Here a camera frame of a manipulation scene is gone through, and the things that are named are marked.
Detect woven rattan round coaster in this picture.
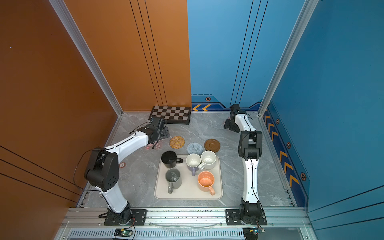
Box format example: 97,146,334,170
169,136,185,149

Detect brown wooden round coaster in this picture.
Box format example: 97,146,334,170
204,139,221,153

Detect blue woven round coaster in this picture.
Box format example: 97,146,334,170
187,143,204,155

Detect pink flower coaster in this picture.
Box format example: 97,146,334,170
146,143,162,150

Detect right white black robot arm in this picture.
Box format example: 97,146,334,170
224,104,267,226

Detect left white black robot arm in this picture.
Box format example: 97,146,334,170
84,117,169,225

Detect black white chessboard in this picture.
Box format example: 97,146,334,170
149,106,192,125

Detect black mug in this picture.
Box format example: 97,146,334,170
161,151,184,169

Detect cream white mug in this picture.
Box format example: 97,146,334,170
198,151,217,170

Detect grey green mug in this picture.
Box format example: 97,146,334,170
165,169,182,194

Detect beige rectangular serving tray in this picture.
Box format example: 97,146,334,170
155,158,223,200

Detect orange peach mug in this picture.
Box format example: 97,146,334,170
198,171,216,196

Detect left green circuit board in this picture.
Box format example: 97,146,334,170
114,228,134,240

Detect green circuit board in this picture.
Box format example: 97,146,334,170
250,227,264,235
114,228,134,240

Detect right green circuit board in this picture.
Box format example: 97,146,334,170
250,227,264,235

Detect white mug purple handle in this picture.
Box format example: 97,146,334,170
186,154,201,176

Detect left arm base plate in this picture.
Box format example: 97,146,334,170
100,209,147,226

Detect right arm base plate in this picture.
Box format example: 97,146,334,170
225,209,268,226

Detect aluminium front frame rail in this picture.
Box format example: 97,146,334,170
55,207,317,240

